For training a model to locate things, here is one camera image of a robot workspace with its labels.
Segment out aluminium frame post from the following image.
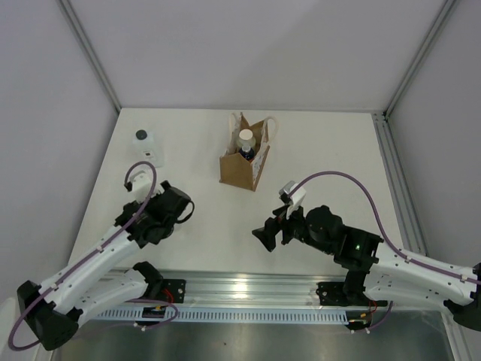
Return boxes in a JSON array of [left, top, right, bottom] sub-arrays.
[[56, 0, 122, 114], [383, 0, 460, 120]]

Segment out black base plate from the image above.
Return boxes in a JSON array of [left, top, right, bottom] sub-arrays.
[[141, 279, 186, 327], [312, 281, 389, 335]]

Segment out purple cable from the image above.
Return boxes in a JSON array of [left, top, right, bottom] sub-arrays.
[[8, 161, 180, 351], [296, 171, 481, 334]]

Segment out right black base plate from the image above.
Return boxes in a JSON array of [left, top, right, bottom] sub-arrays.
[[312, 281, 389, 335]]

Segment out white slotted cable duct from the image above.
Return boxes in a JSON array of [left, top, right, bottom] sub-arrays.
[[95, 305, 348, 325]]

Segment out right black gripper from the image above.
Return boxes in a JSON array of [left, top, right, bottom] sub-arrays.
[[252, 199, 333, 255]]

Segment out left aluminium frame post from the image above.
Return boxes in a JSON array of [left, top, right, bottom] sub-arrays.
[[56, 0, 122, 114]]

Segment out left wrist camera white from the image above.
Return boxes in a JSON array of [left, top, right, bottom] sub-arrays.
[[124, 169, 156, 203]]

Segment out right side aluminium rail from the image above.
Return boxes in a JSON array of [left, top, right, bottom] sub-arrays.
[[371, 112, 428, 256]]

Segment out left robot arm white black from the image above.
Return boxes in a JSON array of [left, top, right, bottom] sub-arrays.
[[17, 181, 195, 350]]

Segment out orange bottle blue cap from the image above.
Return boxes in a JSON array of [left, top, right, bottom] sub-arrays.
[[239, 144, 256, 162]]

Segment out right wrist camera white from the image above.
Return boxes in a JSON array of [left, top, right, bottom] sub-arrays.
[[279, 180, 307, 219]]

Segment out green bottle white cap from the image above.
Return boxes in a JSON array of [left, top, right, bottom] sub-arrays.
[[236, 129, 256, 149]]

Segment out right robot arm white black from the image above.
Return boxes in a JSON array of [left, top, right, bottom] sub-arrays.
[[252, 205, 480, 331]]

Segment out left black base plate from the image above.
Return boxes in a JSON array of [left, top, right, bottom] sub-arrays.
[[141, 279, 186, 327]]

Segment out aluminium mounting rail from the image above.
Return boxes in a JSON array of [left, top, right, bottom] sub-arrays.
[[101, 267, 460, 311]]

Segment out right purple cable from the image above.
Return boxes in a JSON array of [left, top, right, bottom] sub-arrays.
[[296, 171, 481, 334]]

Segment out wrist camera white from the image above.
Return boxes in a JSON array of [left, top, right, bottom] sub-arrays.
[[124, 169, 156, 203], [279, 180, 307, 219]]

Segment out right aluminium frame post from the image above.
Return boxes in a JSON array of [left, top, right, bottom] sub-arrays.
[[383, 0, 460, 120]]

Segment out clear bottle black cap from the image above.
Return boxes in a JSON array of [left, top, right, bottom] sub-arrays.
[[132, 129, 165, 168]]

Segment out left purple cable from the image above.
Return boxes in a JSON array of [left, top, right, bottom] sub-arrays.
[[8, 161, 180, 351]]

